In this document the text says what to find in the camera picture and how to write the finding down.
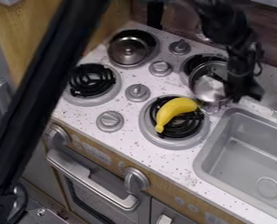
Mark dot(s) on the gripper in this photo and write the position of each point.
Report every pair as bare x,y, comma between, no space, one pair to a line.
241,75

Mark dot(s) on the silver pot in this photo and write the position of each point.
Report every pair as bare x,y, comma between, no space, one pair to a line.
209,84

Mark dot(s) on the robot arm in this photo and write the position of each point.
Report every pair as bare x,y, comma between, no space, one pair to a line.
222,20

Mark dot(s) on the yellow toy banana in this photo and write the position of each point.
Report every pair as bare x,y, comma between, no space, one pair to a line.
172,110

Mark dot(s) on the toy sink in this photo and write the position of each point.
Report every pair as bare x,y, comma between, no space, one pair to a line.
249,157

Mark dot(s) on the toy stove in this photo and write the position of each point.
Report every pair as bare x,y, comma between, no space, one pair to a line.
136,93

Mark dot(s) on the silver lid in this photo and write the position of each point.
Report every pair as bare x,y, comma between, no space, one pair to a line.
128,52

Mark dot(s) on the black metal stand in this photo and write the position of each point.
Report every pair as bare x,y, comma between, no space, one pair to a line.
39,96

